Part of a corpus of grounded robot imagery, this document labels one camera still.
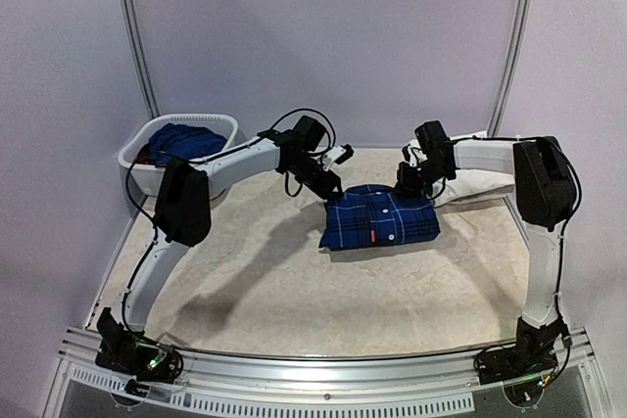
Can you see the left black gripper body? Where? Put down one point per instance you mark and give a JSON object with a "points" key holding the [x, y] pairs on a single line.
{"points": [[315, 185]]}

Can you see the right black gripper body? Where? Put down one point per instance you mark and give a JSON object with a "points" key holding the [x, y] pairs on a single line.
{"points": [[409, 178]]}

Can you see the white t-shirt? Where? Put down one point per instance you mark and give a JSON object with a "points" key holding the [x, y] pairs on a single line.
{"points": [[471, 185]]}

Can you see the blue plaid shirt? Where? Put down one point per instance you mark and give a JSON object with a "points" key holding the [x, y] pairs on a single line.
{"points": [[369, 216]]}

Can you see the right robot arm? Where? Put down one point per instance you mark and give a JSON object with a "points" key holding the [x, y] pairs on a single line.
{"points": [[547, 194]]}

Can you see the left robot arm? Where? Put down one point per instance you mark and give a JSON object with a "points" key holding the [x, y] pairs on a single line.
{"points": [[182, 217]]}

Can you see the white plastic laundry basket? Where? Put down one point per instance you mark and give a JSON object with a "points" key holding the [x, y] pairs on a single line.
{"points": [[149, 178]]}

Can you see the dark blue garment in basket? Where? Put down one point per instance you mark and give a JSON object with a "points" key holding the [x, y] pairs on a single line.
{"points": [[187, 142]]}

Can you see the red garment in basket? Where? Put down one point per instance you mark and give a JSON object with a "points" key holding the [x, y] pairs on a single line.
{"points": [[149, 154]]}

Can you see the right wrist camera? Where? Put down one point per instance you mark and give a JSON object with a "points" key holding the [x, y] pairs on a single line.
{"points": [[412, 155]]}

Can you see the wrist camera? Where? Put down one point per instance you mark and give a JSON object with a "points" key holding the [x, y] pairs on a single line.
{"points": [[336, 155], [412, 155]]}

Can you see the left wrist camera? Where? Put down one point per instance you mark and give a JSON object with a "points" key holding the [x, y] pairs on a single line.
{"points": [[336, 155]]}

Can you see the right corner wall post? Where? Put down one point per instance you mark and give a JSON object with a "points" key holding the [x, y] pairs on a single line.
{"points": [[521, 12]]}

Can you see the corner wall post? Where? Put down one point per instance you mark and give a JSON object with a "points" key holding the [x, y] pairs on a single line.
{"points": [[138, 57], [521, 12]]}

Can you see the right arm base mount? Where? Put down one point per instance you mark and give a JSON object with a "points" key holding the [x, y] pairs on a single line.
{"points": [[536, 360]]}

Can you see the left corner wall post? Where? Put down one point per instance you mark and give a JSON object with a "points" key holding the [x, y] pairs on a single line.
{"points": [[138, 57]]}

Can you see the aluminium front rail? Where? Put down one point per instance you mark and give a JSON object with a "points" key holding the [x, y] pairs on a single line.
{"points": [[222, 385]]}

